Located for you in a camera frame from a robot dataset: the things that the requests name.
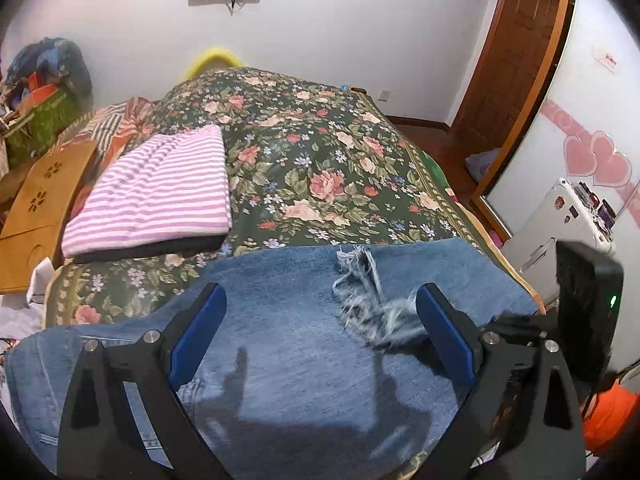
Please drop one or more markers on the white wardrobe door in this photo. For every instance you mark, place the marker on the white wardrobe door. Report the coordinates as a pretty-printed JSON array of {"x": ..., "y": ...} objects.
[{"x": 590, "y": 20}]

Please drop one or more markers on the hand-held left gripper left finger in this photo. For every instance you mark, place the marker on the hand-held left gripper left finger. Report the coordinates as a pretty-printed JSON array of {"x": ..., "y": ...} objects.
[{"x": 197, "y": 335}]

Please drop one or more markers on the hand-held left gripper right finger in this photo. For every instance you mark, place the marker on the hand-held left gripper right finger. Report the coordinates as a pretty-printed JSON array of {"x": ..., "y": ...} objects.
[{"x": 445, "y": 335}]

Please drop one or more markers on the floral bedspread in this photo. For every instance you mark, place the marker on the floral bedspread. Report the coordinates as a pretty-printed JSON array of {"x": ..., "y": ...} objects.
[{"x": 325, "y": 160}]

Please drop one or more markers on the orange cardboard box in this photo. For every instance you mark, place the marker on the orange cardboard box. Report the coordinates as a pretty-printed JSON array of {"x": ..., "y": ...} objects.
[{"x": 42, "y": 92}]

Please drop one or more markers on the white wall socket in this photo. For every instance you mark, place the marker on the white wall socket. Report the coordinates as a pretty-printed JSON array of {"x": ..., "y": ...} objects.
[{"x": 384, "y": 95}]

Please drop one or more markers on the person's right forearm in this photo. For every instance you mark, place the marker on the person's right forearm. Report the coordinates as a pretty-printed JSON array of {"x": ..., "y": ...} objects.
[{"x": 612, "y": 415}]

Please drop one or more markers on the pink striped folded cloth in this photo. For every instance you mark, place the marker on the pink striped folded cloth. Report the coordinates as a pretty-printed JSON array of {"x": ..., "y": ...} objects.
[{"x": 150, "y": 195}]

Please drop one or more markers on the blue denim pants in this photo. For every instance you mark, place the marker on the blue denim pants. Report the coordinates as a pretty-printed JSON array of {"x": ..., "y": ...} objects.
[{"x": 300, "y": 320}]

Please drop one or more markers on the white suitcase with stickers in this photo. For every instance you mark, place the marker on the white suitcase with stickers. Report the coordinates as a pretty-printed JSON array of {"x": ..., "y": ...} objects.
[{"x": 545, "y": 220}]

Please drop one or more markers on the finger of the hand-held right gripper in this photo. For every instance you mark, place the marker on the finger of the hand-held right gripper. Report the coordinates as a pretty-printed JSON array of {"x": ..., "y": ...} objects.
[{"x": 525, "y": 325}]

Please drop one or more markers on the wooden lap desk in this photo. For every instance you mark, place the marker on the wooden lap desk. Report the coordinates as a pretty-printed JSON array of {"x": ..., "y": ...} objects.
[{"x": 35, "y": 210}]

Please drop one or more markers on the pile of clothes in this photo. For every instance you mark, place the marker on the pile of clothes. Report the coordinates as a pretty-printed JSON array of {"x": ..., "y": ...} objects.
[{"x": 50, "y": 60}]

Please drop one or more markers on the striped patchwork quilt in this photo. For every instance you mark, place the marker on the striped patchwork quilt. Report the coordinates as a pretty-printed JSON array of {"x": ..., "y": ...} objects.
[{"x": 130, "y": 115}]

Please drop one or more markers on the black folded cloth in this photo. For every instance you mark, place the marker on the black folded cloth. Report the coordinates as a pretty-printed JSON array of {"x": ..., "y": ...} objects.
[{"x": 150, "y": 250}]

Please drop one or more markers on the green storage box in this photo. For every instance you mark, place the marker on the green storage box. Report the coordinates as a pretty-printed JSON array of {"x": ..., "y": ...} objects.
[{"x": 45, "y": 120}]

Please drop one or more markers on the brown wooden door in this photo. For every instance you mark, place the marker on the brown wooden door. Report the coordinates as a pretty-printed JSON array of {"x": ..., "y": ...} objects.
[{"x": 520, "y": 35}]

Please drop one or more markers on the grey blue bag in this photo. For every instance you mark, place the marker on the grey blue bag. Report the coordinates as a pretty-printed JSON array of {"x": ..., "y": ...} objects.
[{"x": 482, "y": 165}]

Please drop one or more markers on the yellow foam tube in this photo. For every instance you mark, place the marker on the yellow foam tube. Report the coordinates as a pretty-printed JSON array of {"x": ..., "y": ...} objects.
[{"x": 210, "y": 56}]

